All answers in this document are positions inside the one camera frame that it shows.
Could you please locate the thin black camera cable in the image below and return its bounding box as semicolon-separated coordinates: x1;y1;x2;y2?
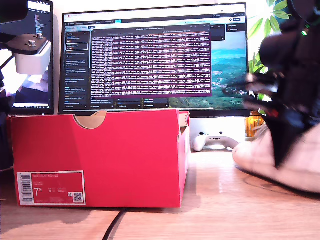
0;55;17;70

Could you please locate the white game controller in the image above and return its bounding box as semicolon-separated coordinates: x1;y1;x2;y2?
192;131;240;153

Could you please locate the white leather sneaker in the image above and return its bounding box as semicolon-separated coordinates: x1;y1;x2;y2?
232;122;320;193

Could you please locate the large wide computer monitor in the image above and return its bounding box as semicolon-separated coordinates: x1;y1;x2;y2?
57;2;251;118

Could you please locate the small dark computer monitor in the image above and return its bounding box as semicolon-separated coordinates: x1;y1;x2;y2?
0;0;55;116

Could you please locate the black table cable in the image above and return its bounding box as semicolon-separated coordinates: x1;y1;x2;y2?
102;207;128;240

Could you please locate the green leafy houseplant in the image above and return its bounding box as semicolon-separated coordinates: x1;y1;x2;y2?
247;0;295;116

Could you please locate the red cardboard shoebox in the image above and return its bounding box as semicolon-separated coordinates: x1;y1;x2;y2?
6;109;192;209

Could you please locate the amber pump bottle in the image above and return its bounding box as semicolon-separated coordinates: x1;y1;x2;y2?
244;111;265;138

